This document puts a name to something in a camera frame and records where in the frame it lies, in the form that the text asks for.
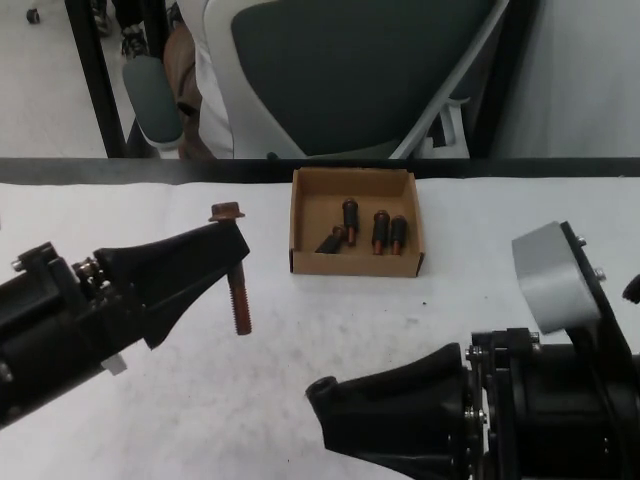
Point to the bolt in black sleeve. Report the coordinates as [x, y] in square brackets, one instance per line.
[349, 220]
[380, 230]
[398, 232]
[330, 242]

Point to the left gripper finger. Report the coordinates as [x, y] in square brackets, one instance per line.
[175, 310]
[190, 250]

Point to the black chair wheel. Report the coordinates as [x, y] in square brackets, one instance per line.
[33, 15]

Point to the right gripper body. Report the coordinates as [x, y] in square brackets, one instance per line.
[550, 415]

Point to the cardboard box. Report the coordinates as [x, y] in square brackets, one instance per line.
[350, 262]

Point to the brown bag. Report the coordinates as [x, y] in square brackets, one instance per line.
[187, 85]

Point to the grey office chair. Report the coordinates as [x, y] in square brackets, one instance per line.
[350, 75]

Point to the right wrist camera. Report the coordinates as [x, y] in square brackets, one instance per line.
[550, 280]

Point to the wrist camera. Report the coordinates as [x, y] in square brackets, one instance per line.
[550, 280]
[115, 364]

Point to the person's legs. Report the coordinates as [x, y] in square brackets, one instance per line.
[134, 42]

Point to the black metal post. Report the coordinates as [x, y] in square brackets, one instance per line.
[505, 75]
[95, 75]

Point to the copper flange bolt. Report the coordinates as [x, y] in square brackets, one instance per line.
[240, 310]

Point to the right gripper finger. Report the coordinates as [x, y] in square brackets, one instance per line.
[390, 440]
[415, 380]

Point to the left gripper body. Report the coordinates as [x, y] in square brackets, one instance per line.
[45, 310]

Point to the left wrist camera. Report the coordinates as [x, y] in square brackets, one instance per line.
[115, 364]

